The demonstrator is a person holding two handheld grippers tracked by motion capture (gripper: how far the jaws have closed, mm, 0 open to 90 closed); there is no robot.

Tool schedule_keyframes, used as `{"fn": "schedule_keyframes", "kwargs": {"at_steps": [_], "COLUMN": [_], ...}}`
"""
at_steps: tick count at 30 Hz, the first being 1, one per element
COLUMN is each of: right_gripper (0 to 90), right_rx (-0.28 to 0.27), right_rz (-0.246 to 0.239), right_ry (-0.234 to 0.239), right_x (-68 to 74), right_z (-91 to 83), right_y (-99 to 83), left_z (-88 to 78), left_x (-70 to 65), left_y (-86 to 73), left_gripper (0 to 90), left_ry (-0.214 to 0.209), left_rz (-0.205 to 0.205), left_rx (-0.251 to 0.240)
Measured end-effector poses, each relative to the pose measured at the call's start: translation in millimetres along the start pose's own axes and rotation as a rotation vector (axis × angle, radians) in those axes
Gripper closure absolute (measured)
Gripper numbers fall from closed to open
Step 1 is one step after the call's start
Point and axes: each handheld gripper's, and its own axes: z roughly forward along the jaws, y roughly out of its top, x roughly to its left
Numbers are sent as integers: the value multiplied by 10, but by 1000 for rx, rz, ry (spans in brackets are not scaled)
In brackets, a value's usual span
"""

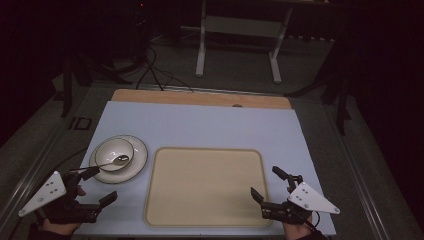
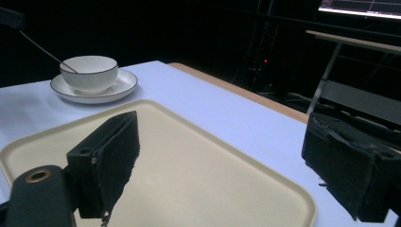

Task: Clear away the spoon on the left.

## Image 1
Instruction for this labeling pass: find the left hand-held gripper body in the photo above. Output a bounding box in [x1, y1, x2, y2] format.
[18, 170, 102, 225]

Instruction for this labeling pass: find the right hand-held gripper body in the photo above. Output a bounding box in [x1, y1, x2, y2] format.
[260, 173, 341, 225]

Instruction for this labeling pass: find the metal spoon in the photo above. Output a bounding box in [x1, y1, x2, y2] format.
[69, 154, 131, 172]

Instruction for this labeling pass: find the person's right hand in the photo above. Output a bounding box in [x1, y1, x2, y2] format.
[281, 215, 315, 240]

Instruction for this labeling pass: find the person's left hand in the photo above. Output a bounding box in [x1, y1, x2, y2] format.
[40, 185, 87, 236]

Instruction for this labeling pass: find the white bowl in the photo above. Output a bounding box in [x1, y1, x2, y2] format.
[94, 137, 136, 173]

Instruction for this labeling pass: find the beige tray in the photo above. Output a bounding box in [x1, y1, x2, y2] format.
[143, 146, 273, 230]

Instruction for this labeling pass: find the white plate with dark rim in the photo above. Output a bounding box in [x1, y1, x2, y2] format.
[88, 134, 149, 185]

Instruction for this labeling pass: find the light blue table mat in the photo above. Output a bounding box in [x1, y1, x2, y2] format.
[75, 100, 337, 237]

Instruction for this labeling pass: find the black stand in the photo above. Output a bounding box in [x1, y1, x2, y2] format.
[284, 29, 354, 137]

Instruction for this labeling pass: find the wooden table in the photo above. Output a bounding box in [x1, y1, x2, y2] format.
[110, 88, 293, 110]

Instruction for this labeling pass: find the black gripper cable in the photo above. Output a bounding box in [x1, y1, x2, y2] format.
[299, 209, 322, 232]

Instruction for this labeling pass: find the metal floor rail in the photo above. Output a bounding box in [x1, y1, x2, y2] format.
[0, 116, 73, 231]
[324, 106, 391, 240]

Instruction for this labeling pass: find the black floor bracket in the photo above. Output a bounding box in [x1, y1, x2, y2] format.
[67, 116, 93, 132]

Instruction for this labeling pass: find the black floor cable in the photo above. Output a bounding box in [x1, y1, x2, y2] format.
[134, 43, 195, 93]

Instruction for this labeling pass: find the white metal table frame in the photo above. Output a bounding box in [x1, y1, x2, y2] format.
[195, 0, 295, 85]

